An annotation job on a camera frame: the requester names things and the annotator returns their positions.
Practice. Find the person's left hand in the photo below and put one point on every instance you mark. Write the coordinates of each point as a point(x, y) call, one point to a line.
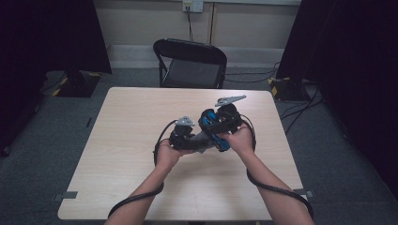
point(165, 156)

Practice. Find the person's right hand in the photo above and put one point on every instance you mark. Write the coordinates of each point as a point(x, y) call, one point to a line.
point(241, 140)

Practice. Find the black curtain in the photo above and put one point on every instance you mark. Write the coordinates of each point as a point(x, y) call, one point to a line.
point(47, 31)
point(359, 62)

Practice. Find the white wall socket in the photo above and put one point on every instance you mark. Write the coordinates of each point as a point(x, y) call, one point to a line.
point(197, 6)

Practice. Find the blue toy car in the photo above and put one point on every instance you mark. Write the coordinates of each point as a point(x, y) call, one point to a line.
point(209, 116)

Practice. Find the black stand base yellow tape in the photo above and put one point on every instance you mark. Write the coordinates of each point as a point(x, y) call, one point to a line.
point(287, 90)
point(78, 87)

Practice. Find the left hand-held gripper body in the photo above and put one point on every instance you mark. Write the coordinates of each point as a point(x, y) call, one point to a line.
point(181, 136)

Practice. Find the thin wall conduit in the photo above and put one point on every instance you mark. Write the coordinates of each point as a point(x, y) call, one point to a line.
point(212, 23)

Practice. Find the black folding chair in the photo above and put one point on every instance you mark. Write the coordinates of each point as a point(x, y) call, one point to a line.
point(187, 50)

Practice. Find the grey tape strip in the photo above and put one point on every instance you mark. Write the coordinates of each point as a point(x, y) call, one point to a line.
point(70, 195)
point(308, 193)

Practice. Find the small black floor tape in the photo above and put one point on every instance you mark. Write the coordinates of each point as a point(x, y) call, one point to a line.
point(89, 122)

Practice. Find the grey cloth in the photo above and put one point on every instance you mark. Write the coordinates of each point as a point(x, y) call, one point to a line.
point(203, 142)

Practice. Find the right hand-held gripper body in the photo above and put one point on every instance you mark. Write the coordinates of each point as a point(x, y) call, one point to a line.
point(230, 118)

